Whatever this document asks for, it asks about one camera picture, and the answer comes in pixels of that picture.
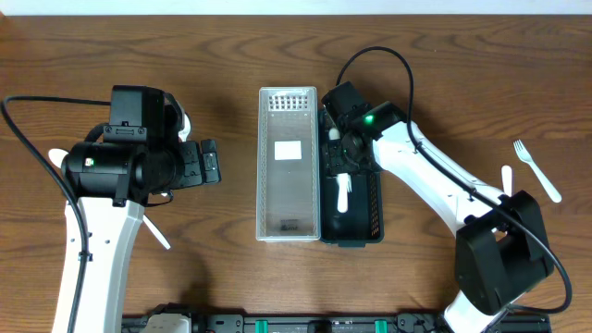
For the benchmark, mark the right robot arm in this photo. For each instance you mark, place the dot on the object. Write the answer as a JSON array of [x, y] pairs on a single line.
[[502, 248]]

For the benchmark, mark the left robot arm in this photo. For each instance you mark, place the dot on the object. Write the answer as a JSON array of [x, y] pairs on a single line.
[[144, 149]]

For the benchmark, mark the clear plastic basket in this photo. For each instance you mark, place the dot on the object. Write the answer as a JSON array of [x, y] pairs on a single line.
[[287, 195]]

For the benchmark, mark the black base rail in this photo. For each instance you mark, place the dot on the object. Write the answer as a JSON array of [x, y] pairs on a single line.
[[174, 317]]

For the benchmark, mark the dark green plastic basket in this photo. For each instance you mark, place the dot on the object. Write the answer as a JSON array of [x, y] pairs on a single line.
[[363, 222]]

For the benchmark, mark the white spoon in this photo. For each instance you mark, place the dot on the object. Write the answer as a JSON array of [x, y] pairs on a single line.
[[342, 201], [186, 128], [57, 156], [156, 232]]

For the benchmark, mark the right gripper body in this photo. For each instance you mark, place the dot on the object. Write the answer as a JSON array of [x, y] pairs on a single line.
[[337, 161]]

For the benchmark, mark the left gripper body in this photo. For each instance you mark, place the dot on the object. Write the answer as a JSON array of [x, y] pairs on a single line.
[[209, 161]]

